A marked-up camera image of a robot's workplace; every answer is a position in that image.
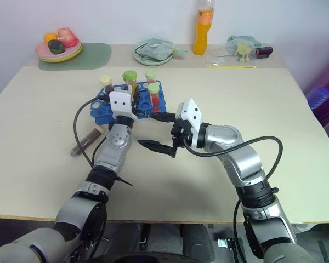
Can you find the dark rounded shape under table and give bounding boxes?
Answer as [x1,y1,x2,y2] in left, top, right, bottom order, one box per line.
[180,224,219,263]

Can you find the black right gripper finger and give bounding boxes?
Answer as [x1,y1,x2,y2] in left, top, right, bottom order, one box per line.
[149,111,178,123]
[137,139,179,159]

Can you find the blue test tube rack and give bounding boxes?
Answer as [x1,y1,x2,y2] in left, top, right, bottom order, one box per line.
[90,79,168,124]

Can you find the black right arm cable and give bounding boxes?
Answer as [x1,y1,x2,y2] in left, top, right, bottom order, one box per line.
[184,135,284,181]

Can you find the green-capped yellow test tube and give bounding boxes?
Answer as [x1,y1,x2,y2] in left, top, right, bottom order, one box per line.
[122,70,138,95]

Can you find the orange drink bottle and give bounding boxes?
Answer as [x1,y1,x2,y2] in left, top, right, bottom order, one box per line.
[192,0,215,56]

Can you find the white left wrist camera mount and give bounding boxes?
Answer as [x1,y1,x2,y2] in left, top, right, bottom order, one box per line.
[109,90,139,122]

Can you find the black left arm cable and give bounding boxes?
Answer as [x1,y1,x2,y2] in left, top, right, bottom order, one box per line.
[73,103,114,169]

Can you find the black and red device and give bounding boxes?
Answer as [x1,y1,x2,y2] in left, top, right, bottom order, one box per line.
[254,45,274,59]

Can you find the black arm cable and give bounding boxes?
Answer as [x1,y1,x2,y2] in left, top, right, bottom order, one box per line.
[184,135,284,181]
[73,103,114,169]

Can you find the plastic bag with yellow figure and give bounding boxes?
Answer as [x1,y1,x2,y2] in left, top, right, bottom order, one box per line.
[226,35,264,62]

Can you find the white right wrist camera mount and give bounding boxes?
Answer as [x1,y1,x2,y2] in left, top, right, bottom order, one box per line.
[175,98,205,149]

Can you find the light green plate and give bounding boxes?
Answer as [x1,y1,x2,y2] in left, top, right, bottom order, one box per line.
[132,39,176,67]

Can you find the clear zip bag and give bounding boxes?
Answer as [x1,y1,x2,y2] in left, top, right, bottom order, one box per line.
[206,53,260,70]

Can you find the blue ribbed object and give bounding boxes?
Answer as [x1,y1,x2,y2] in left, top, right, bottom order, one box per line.
[306,87,329,111]

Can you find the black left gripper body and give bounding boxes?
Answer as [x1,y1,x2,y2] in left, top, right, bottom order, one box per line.
[131,94,152,117]

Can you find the orange toy fruit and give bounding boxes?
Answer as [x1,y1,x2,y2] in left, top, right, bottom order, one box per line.
[43,32,59,44]

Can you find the green-capped red test tube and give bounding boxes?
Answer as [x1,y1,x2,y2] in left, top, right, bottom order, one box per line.
[144,69,158,84]
[148,82,161,113]

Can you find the pink toy fruit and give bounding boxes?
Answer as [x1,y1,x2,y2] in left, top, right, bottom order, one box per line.
[56,27,78,48]

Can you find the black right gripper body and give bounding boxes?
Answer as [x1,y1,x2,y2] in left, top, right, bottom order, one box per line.
[170,119,194,150]

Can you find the stack of pastel plates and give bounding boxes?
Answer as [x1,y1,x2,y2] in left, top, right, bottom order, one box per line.
[35,38,84,64]

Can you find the green placemat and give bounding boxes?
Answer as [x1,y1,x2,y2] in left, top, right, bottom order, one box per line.
[38,43,112,72]

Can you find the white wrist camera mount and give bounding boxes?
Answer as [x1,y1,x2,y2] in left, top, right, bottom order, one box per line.
[175,98,205,149]
[109,90,139,122]

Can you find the cream-capped dark red test tube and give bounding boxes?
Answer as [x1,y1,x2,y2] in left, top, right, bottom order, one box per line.
[70,125,106,157]

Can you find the metal bracket under table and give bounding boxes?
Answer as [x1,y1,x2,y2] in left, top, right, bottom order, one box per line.
[217,237,237,250]

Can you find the dark toy fruit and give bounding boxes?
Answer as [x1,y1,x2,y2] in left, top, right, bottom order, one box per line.
[48,39,65,55]

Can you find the yellow-capped dark test tube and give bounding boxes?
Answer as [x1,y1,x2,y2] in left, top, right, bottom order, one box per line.
[99,75,115,94]

